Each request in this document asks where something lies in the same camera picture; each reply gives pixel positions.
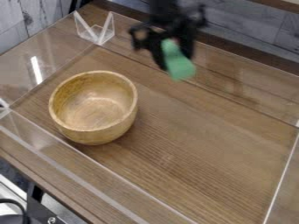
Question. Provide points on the clear acrylic corner bracket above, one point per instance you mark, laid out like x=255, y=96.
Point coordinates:
x=97, y=34

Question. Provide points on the green rectangular stick block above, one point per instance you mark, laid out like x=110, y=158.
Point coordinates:
x=179, y=66

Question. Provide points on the wooden bowl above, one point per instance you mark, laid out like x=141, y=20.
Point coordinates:
x=93, y=107

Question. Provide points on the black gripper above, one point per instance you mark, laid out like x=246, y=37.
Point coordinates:
x=179, y=23

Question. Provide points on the black table leg bracket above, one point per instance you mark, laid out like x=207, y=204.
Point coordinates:
x=38, y=211

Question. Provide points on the clear acrylic tray wall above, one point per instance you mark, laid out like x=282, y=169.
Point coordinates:
x=113, y=183

